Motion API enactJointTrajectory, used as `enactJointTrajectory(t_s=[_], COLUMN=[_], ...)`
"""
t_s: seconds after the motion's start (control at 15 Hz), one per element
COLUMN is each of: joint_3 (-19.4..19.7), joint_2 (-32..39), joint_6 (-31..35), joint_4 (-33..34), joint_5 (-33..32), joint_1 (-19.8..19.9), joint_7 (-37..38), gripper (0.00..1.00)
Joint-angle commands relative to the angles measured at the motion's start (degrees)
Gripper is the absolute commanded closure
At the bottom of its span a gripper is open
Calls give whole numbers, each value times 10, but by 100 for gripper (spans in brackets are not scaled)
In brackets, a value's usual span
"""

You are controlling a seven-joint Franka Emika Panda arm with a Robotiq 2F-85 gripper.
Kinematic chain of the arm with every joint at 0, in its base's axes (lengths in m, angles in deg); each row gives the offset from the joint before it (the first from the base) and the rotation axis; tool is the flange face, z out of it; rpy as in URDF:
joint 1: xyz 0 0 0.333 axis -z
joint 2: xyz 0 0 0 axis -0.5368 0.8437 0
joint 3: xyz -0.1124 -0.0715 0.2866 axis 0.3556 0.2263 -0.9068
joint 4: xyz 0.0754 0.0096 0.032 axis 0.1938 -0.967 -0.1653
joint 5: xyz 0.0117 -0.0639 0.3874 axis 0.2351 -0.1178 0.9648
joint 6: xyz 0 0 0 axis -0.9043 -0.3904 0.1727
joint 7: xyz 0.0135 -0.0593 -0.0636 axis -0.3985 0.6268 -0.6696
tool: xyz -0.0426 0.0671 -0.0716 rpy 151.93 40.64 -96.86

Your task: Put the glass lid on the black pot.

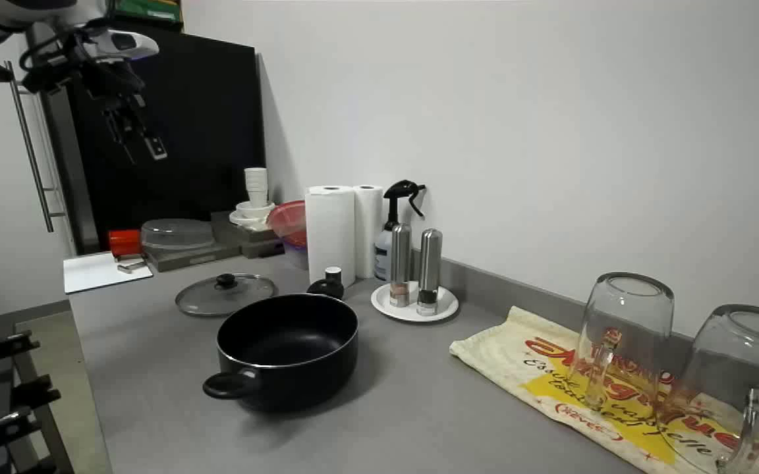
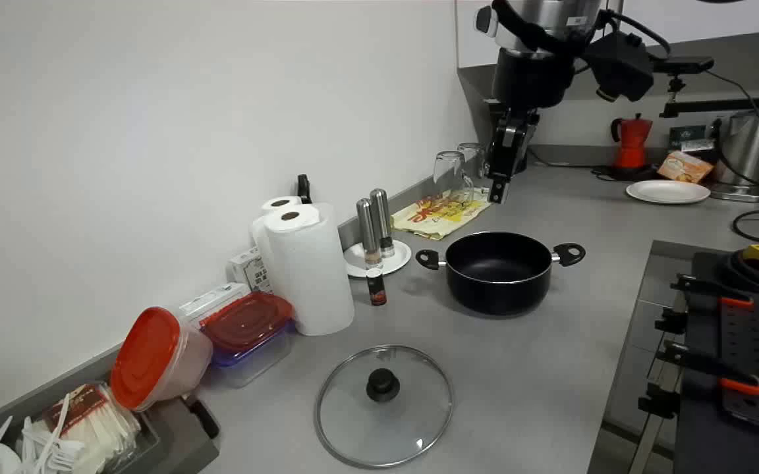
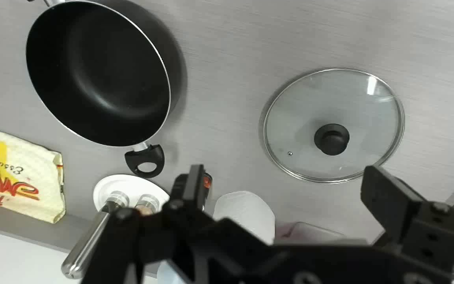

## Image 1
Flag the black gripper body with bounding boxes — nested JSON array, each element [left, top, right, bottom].
[[85, 58, 150, 122]]

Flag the green box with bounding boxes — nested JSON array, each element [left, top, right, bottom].
[[102, 0, 185, 30]]

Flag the steel spice grinder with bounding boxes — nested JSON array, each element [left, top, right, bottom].
[[413, 226, 446, 319], [388, 223, 413, 310]]

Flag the grey tray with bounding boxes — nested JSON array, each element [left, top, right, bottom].
[[208, 209, 288, 260]]

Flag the black cooking pot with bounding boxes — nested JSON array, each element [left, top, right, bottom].
[[200, 293, 360, 417]]

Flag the cream printed tea towel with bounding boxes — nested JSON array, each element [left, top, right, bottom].
[[449, 302, 759, 474]]

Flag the dark grey flat slab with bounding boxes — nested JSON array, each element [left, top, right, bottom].
[[143, 240, 248, 273]]

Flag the white paper towel roll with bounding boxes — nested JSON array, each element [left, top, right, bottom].
[[350, 181, 384, 281], [302, 181, 360, 288]]

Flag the black cabinet panel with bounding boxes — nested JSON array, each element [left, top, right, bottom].
[[64, 19, 268, 257]]

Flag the clear domed plastic container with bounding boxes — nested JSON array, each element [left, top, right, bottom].
[[139, 216, 216, 257]]

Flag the glass lid with black knob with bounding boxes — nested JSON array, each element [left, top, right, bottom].
[[173, 272, 279, 320]]

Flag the white plastic cups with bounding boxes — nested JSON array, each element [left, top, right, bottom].
[[226, 166, 276, 235]]

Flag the round container with red lid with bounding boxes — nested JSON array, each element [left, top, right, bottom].
[[266, 198, 312, 252]]

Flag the clear wine glass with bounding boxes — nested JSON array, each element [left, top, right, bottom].
[[678, 302, 759, 474], [573, 272, 681, 417]]

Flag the silver bar handle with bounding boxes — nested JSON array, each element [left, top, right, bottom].
[[7, 61, 68, 235]]

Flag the small red object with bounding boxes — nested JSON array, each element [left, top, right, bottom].
[[105, 226, 147, 263]]

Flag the white notepad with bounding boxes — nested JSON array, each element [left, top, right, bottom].
[[60, 251, 156, 295]]

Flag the small white round plate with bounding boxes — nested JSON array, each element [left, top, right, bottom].
[[370, 278, 463, 327]]

